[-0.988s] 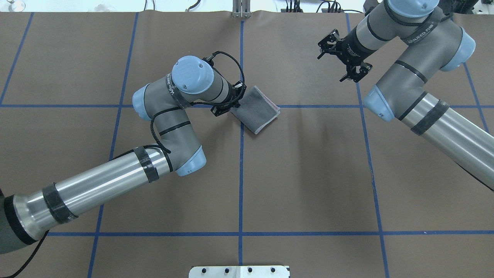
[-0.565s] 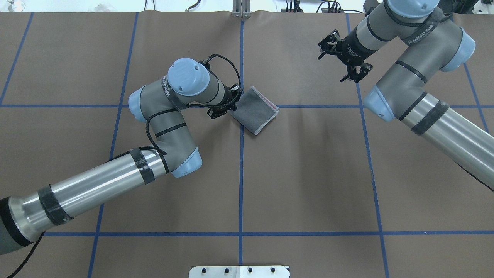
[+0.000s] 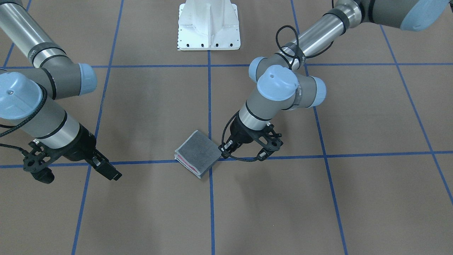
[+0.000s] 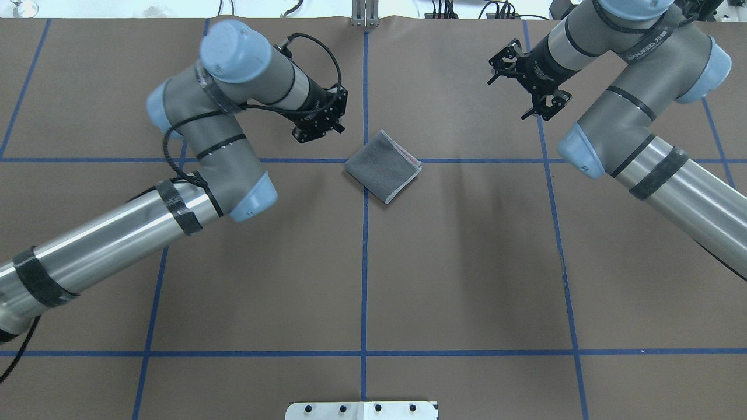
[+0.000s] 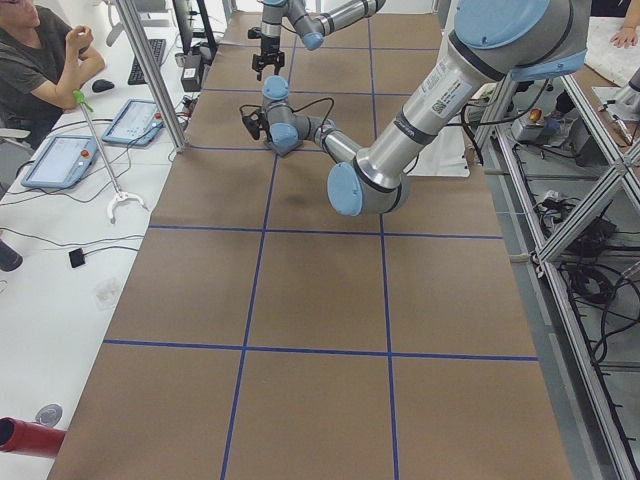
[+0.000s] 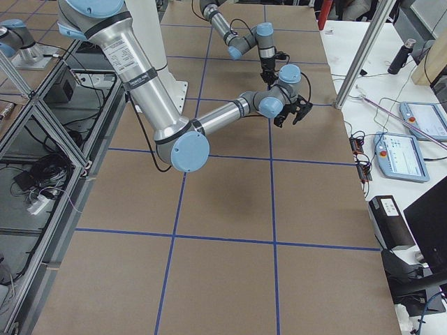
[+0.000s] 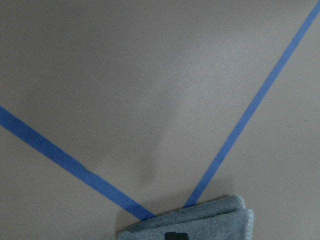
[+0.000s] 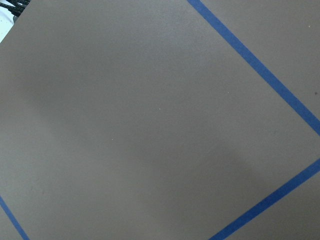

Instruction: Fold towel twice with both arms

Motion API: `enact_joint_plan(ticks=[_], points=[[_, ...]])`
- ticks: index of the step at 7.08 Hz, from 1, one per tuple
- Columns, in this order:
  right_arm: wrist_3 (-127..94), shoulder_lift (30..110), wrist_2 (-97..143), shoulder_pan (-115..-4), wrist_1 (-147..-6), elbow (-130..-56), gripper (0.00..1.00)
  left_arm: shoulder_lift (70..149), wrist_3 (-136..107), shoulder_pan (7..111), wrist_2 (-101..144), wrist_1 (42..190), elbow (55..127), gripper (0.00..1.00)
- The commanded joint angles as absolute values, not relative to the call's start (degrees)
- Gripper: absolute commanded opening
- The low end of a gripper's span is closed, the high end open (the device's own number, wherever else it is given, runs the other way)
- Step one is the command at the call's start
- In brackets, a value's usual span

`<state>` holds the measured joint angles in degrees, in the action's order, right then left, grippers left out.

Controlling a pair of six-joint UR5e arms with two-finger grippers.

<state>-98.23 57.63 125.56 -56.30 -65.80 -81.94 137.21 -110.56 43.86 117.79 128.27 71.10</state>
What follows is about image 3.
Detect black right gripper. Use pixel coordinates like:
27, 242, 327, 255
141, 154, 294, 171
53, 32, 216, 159
63, 124, 122, 181

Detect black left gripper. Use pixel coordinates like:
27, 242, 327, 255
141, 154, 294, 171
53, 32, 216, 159
219, 116, 269, 159

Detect pink and grey towel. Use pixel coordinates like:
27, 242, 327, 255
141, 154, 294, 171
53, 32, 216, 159
174, 130, 221, 179

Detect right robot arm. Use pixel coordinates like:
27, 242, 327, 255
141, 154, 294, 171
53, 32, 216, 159
0, 0, 122, 184

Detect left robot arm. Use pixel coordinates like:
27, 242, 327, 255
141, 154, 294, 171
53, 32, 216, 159
219, 0, 452, 162

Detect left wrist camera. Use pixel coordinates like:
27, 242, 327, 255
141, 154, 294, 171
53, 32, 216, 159
255, 123, 283, 161

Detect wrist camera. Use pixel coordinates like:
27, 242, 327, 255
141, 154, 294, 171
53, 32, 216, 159
22, 140, 55, 184
255, 123, 283, 161

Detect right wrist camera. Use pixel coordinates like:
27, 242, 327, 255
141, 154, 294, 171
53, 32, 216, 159
22, 140, 55, 184

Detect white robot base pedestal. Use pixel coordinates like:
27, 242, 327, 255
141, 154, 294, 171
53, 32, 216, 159
177, 0, 241, 51

